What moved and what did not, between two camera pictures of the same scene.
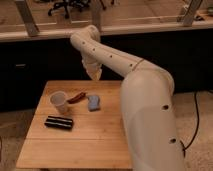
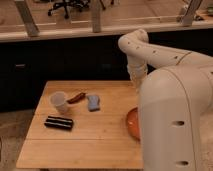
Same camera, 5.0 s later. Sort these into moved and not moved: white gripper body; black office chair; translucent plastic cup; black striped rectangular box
Moved: white gripper body
Not moved: translucent plastic cup; black office chair; black striped rectangular box
